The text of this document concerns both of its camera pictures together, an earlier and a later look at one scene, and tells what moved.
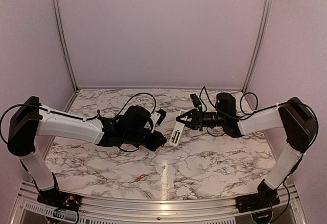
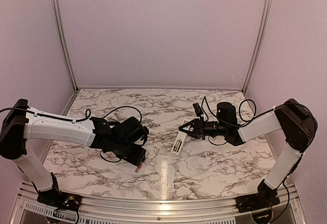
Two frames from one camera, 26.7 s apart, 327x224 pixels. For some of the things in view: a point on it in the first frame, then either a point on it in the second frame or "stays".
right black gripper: [196, 121] to [199, 128]
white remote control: [176, 134] to [180, 139]
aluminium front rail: [292, 209] stays
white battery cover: [170, 178] stays
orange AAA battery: [138, 178] to [138, 169]
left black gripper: [156, 142] to [137, 159]
